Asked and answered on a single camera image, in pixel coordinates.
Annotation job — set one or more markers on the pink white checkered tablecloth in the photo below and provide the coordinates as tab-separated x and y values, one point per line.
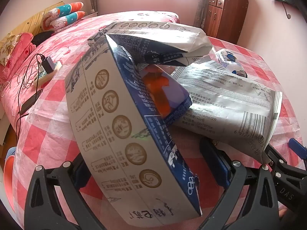
48	136

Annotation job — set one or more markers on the folded pink quilt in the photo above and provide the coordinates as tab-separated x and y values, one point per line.
24	45

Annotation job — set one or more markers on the brown wooden cabinet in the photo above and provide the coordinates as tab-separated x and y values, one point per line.
223	16

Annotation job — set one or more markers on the black cloth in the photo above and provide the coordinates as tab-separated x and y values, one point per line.
43	38

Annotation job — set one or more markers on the cartoon print pillow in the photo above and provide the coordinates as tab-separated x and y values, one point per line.
64	8
64	20

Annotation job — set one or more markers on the white bedside cabinet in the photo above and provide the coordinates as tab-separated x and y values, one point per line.
3	124

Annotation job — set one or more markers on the black phone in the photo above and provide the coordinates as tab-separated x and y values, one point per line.
30	103

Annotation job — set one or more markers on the white and blue carton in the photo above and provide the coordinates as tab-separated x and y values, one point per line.
108	124

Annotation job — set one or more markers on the pink bed blanket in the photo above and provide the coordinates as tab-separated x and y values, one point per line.
14	93

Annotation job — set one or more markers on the small dark wrapper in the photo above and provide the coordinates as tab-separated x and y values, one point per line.
239	73

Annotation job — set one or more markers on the orange purple snack packet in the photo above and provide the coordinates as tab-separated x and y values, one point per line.
163	88

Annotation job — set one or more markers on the floral pillow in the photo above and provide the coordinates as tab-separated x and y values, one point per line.
8	48

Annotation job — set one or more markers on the blue stool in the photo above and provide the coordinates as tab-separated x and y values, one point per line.
11	151

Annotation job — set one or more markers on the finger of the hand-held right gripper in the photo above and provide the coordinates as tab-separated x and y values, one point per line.
298	148
275	160

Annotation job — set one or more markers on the beige power strip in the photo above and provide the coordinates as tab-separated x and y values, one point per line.
44	76

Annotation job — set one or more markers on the pink curtain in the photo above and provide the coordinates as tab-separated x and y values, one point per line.
201	7

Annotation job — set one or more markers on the pink bin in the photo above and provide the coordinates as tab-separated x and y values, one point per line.
9	175

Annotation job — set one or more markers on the yellow wooden headboard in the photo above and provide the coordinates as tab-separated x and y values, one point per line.
31	21

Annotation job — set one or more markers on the black charger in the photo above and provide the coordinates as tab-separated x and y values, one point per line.
48	64

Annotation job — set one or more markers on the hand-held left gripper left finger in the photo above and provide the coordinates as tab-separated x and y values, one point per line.
80	177

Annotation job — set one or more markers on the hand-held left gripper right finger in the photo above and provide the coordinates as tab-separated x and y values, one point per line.
224	172

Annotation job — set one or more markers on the white blue plastic packet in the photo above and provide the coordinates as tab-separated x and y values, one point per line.
227	58

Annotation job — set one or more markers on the grey wet wipe packet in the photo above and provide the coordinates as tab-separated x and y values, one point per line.
227	100

